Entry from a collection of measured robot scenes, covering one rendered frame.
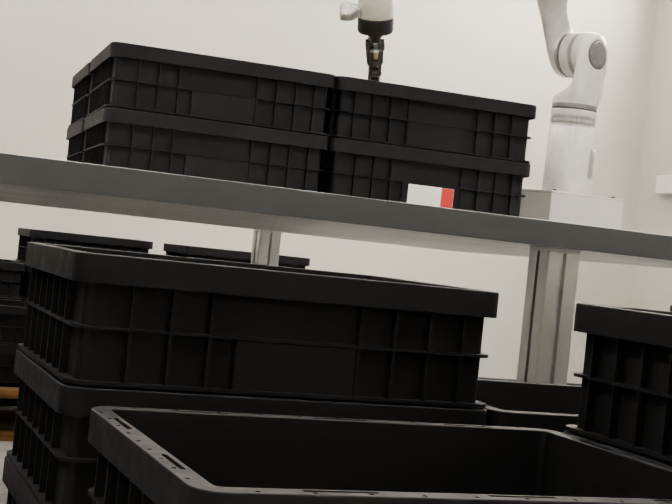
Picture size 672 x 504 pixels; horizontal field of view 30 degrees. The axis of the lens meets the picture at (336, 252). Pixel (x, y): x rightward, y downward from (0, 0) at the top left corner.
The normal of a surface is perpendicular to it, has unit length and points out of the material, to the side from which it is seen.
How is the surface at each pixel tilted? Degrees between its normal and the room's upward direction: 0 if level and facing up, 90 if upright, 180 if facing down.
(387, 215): 90
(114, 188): 90
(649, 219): 90
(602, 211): 90
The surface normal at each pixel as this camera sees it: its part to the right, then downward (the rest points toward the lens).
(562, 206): 0.37, 0.04
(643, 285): -0.92, -0.10
